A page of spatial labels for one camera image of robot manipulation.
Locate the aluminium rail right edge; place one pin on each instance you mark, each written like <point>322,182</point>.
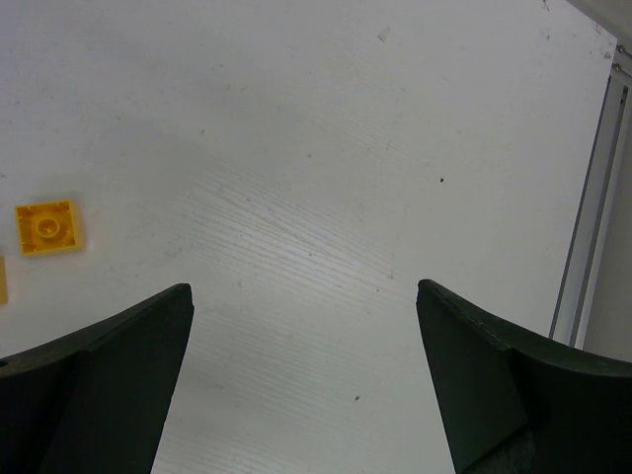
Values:
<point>575,298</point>

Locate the brown orange long lego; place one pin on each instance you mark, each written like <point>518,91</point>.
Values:
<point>50,227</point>

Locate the yellow long lego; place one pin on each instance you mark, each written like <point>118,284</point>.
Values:
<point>4,295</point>

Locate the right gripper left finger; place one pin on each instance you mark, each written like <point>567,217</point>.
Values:
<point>96,400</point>

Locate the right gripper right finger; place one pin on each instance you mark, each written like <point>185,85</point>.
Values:
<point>512,401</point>

